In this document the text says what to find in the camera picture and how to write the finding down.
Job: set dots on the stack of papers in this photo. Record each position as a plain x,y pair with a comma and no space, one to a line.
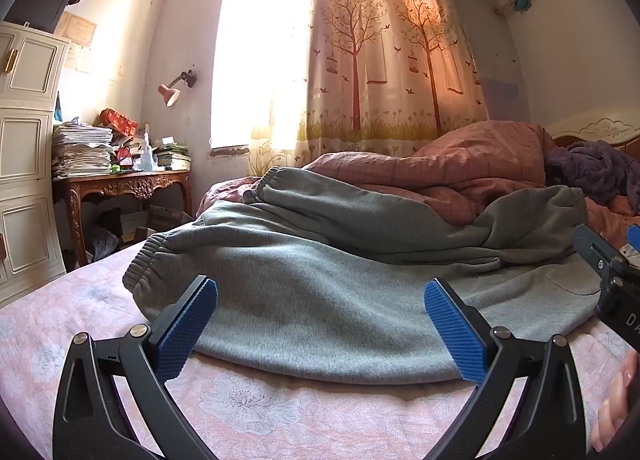
80,152

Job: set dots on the person's right hand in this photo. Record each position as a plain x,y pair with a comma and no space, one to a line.
617,400

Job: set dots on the purple fleece blanket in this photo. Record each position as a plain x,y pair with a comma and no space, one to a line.
590,169

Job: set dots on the red cardboard box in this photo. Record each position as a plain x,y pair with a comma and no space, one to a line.
117,120

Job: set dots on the dark cardboard box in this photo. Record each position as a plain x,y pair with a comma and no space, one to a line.
170,217

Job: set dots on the clear plastic bag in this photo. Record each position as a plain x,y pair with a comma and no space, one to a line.
105,245

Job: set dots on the stack of books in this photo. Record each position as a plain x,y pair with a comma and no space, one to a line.
172,159

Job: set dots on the white wall paper sheet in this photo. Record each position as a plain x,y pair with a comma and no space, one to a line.
80,58

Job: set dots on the bright window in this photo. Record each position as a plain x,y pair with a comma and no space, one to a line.
250,64

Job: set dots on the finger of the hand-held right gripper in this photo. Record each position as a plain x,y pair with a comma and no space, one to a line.
592,245
635,237

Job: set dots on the pink wall lamp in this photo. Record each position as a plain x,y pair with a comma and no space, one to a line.
169,93

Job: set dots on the framed wall certificate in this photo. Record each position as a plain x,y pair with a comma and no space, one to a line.
77,29

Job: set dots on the tree print curtain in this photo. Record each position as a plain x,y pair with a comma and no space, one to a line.
380,64

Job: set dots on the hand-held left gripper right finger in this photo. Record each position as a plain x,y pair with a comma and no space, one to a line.
452,335

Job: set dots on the light grey pants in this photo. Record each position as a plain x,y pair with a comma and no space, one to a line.
310,300

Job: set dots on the blue toy figure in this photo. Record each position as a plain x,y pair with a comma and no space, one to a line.
523,3

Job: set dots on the red packet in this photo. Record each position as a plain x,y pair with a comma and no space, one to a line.
124,158

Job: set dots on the carved wooden desk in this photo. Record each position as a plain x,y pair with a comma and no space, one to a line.
130,185

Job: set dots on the pink quilt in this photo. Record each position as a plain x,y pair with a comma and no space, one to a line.
475,159

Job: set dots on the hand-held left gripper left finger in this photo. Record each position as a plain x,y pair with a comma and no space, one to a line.
187,325

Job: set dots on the white panelled cabinet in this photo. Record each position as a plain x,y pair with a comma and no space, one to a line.
30,139

